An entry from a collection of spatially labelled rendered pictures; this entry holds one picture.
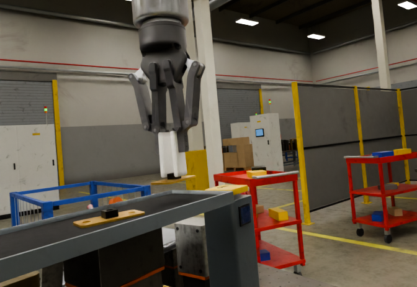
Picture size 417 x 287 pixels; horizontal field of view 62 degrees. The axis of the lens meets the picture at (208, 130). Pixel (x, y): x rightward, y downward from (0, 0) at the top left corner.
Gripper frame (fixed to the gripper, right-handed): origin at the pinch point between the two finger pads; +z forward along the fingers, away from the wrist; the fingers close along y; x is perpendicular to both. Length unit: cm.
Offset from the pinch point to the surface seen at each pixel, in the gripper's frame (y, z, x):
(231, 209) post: -5.4, 10.7, -9.7
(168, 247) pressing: 18.7, 23.7, -26.2
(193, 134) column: 323, -23, -656
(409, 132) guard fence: -112, 13, -739
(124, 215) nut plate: 1.0, 7.1, 11.6
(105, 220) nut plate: 2.0, 7.1, 13.9
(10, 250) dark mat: 4.3, 7.4, 24.7
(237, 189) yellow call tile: -5.9, 7.8, -12.5
